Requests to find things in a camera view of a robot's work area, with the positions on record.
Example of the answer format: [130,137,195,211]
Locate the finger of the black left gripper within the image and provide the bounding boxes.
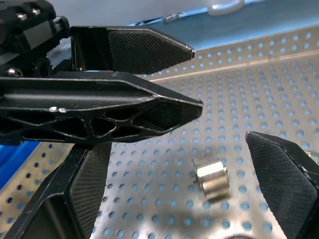
[0,71,204,146]
[69,26,196,75]

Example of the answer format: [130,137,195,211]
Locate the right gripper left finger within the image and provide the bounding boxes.
[4,141,113,239]

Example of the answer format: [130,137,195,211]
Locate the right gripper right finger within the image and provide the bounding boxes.
[245,130,319,239]

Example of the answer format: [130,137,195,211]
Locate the metal nut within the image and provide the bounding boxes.
[193,153,231,201]

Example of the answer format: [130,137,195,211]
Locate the small shiny metal piece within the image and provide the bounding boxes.
[163,13,186,24]

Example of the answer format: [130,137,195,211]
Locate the white tape roll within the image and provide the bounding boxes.
[207,0,246,16]

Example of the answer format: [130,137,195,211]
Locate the perforated metal tray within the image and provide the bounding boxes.
[0,23,319,239]

